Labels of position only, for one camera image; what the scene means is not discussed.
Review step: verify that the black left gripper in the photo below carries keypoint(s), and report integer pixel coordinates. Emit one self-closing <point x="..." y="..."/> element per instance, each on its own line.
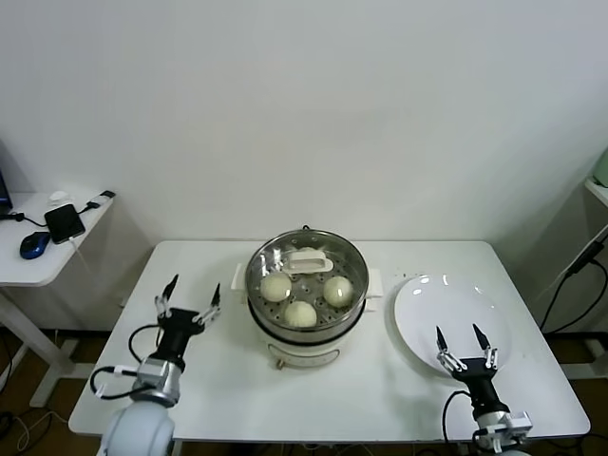
<point x="178" y="325"/>

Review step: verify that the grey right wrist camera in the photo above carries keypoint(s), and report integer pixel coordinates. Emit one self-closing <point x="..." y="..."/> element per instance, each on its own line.
<point x="518" y="422"/>

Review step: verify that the blue computer mouse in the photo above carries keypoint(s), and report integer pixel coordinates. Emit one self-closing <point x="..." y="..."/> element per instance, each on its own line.
<point x="33" y="244"/>

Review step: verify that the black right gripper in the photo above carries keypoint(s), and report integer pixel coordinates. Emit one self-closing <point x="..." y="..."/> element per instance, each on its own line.
<point x="477" y="375"/>

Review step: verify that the white side table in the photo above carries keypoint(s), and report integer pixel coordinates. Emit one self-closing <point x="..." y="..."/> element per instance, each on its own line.
<point x="28" y="271"/>

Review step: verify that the white steamed baozi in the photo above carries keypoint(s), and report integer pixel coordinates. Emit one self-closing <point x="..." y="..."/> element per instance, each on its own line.
<point x="300" y="314"/>
<point x="311" y="249"/>
<point x="275" y="288"/>
<point x="338" y="291"/>

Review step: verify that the white desk with frame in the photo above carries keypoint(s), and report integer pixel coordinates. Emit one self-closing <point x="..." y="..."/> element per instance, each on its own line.
<point x="599" y="192"/>

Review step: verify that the white electric cooker pot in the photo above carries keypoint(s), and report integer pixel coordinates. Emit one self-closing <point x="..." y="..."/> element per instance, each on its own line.
<point x="304" y="354"/>

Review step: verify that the black smartphone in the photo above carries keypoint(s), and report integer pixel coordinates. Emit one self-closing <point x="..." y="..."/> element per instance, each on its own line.
<point x="64" y="224"/>

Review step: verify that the dark laptop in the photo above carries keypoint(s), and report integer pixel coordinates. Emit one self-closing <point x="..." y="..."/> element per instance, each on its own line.
<point x="4" y="190"/>

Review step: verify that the small white object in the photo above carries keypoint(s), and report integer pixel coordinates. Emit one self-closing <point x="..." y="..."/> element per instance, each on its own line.
<point x="58" y="195"/>

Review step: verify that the stainless steel steamer basket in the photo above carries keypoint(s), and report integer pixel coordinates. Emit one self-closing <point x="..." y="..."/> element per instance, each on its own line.
<point x="304" y="336"/>

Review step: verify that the white round plate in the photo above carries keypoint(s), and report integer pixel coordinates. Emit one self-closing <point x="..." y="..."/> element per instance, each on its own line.
<point x="418" y="304"/>

